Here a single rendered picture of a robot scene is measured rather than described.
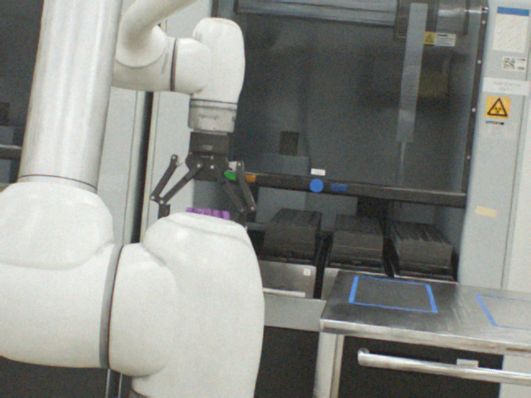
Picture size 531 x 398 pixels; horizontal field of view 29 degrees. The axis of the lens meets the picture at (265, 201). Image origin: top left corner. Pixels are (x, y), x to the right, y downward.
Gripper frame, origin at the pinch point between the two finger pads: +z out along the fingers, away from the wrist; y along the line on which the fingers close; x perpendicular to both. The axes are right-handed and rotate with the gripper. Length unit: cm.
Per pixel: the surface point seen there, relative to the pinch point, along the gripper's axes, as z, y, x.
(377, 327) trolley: 5, 33, -43
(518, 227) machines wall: 2, 85, 149
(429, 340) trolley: 6, 41, -43
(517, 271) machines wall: 16, 86, 149
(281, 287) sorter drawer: 11.8, 15.0, 29.0
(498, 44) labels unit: -46, 56, 38
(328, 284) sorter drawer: 10.2, 25.0, 29.2
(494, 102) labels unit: -33, 57, 38
